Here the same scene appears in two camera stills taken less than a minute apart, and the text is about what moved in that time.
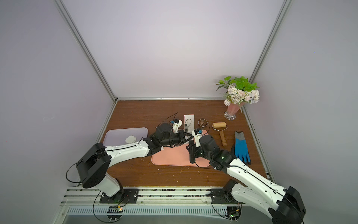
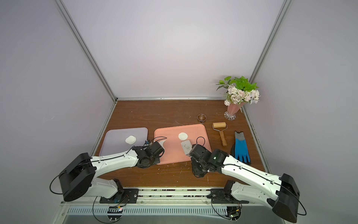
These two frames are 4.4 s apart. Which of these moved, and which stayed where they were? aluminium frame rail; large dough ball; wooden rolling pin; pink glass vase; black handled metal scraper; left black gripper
Moved: left black gripper; black handled metal scraper
Stayed: pink glass vase; wooden rolling pin; large dough ball; aluminium frame rail
